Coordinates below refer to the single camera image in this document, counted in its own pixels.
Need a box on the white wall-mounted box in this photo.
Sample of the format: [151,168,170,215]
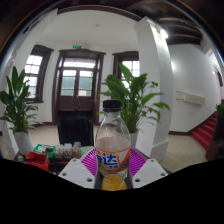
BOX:
[175,90,206,107]

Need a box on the green flat box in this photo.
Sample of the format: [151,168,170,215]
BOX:
[33,143,57,160]

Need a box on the broad potted plant, white pot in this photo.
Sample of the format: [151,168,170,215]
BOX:
[0,65,40,156]

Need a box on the black chair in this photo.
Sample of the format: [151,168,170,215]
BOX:
[57,114,95,148]

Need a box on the red carpeted staircase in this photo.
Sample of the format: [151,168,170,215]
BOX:
[191,112,219,152]

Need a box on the tall potted plant, white pot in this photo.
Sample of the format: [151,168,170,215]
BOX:
[99,63,171,150]

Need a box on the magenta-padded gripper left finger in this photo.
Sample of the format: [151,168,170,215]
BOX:
[58,148,99,190]

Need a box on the green folded cloth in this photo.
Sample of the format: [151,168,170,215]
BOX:
[79,145,95,156]

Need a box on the brown tray of small cups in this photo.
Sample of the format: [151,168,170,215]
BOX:
[54,143,82,161]

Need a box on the clear orange-labelled drink bottle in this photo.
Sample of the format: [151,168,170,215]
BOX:
[94,99,132,192]

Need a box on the dark-framed window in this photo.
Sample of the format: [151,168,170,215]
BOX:
[112,50,140,88]
[23,44,54,104]

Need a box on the dark wooden double door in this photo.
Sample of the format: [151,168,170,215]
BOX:
[51,49,107,125]

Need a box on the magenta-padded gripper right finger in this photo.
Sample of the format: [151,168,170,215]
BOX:
[126,147,169,190]

